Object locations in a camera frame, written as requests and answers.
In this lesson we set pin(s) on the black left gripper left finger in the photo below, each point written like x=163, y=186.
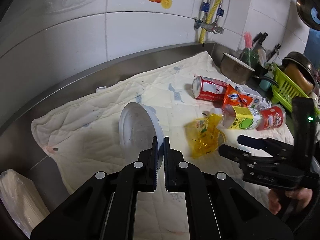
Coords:
x=147, y=174

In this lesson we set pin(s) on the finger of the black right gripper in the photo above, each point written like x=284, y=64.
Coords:
x=258, y=144
x=240, y=156

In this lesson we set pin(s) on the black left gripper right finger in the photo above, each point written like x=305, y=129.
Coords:
x=172, y=171

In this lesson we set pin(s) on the red instant noodle cup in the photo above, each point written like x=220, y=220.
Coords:
x=272, y=118

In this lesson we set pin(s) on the yellow label plastic bottle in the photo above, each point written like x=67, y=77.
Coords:
x=236, y=117

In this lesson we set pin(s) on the yellow plastic wrapper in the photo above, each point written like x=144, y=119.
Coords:
x=204, y=136

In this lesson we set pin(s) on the orange snack packet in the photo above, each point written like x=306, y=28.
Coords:
x=234, y=98

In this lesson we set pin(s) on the red soda can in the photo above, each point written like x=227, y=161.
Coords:
x=208, y=89

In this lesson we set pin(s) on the person's right hand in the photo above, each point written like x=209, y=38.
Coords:
x=276, y=199

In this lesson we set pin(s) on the white milk carton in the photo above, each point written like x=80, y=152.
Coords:
x=258, y=102

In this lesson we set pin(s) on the green dish rack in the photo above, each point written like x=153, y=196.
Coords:
x=287, y=90

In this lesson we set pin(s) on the brown bowl under pan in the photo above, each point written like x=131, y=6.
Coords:
x=295, y=75

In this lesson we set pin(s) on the green utensil holder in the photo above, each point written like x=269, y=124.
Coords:
x=249, y=57

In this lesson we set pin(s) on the pink bottle brush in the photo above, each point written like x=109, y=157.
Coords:
x=248, y=40

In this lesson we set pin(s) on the clear plastic bag stack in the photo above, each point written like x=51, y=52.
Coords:
x=22, y=201

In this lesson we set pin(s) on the metal wall tap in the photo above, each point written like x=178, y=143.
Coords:
x=210, y=27

